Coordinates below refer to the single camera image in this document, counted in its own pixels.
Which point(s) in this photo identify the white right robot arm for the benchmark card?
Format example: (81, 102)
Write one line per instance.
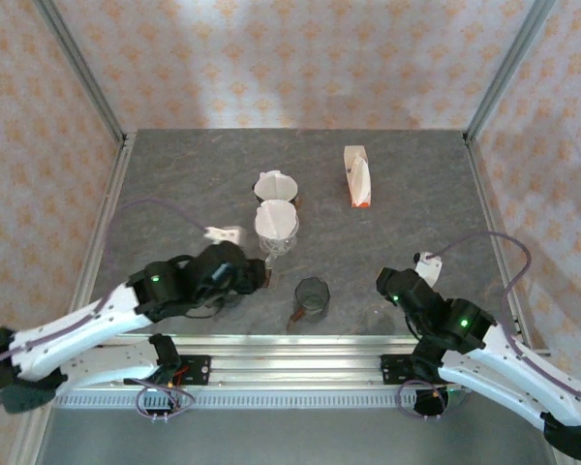
(503, 378)

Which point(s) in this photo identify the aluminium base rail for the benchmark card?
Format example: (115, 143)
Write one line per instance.
(295, 361)

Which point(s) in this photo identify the aluminium table side rail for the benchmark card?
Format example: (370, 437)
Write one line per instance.
(489, 203)
(101, 232)

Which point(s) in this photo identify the clear ribbed coffee dripper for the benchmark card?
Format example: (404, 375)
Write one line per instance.
(285, 246)

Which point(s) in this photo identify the white paper coffee filter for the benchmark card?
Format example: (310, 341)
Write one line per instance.
(276, 220)
(276, 186)

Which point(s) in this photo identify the coffee filter pack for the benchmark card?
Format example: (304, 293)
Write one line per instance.
(358, 184)

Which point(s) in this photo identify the aluminium frame post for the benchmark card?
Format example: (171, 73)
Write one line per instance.
(77, 68)
(508, 68)

